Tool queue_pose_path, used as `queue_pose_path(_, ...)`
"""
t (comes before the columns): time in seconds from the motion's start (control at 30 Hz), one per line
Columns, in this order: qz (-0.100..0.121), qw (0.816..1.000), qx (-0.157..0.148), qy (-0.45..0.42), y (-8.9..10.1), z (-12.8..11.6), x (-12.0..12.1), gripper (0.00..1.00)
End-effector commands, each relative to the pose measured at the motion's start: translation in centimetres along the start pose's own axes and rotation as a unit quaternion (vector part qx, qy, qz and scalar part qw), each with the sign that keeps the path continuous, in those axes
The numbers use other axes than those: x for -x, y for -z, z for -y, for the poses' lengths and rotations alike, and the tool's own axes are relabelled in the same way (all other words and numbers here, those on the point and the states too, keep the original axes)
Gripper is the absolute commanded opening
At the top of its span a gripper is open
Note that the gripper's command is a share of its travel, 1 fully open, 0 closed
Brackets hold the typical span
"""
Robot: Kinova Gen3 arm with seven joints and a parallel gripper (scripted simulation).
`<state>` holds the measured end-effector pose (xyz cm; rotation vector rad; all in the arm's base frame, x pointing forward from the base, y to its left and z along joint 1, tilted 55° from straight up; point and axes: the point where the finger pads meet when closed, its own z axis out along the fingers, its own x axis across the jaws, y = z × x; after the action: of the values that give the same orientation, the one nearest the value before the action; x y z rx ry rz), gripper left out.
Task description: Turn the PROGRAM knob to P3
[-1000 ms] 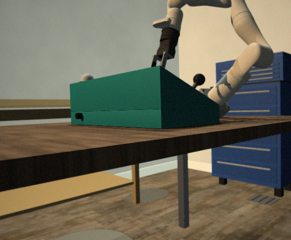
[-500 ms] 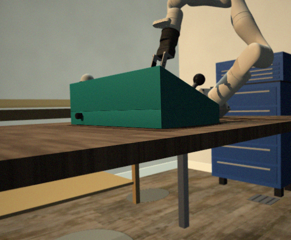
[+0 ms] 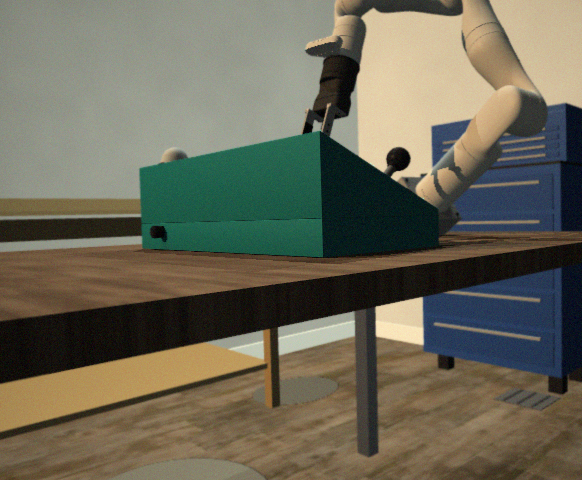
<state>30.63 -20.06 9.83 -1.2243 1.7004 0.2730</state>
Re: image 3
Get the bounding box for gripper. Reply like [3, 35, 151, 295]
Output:
[301, 35, 362, 137]

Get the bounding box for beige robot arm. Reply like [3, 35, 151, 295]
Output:
[333, 0, 548, 212]

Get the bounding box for green box-shaped console housing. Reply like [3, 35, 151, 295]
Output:
[139, 131, 439, 258]

